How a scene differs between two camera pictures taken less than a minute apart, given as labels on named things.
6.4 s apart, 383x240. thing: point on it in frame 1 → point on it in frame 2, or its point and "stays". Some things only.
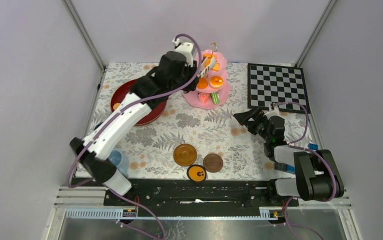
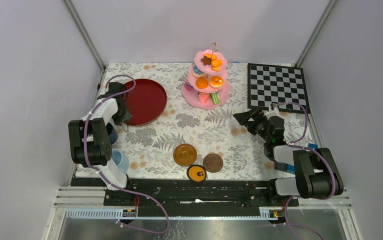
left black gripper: (191, 70) → (119, 119)
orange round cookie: (202, 83) stays
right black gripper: (256, 114) stays
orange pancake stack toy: (216, 82) stays
